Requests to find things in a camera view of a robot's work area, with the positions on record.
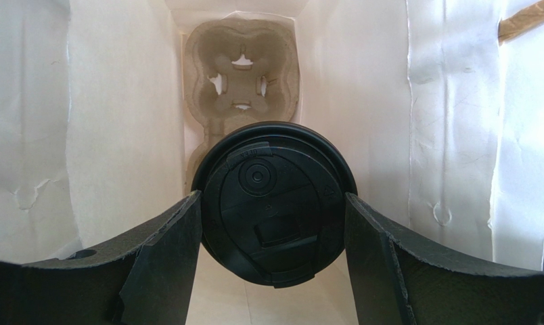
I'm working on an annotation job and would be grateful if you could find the pulp cardboard cup carrier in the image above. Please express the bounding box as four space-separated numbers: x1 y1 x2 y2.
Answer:
183 18 300 192

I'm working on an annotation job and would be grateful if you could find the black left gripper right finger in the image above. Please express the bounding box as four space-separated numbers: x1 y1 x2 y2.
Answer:
344 194 544 324

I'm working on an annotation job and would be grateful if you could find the black plastic cup lid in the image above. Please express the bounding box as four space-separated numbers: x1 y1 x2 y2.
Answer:
191 122 357 288

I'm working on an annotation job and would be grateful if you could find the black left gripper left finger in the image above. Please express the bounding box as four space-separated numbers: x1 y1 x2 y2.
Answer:
0 192 202 324

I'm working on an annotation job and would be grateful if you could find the kraft paper takeout bag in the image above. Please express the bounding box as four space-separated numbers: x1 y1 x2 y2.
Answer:
0 1 544 324

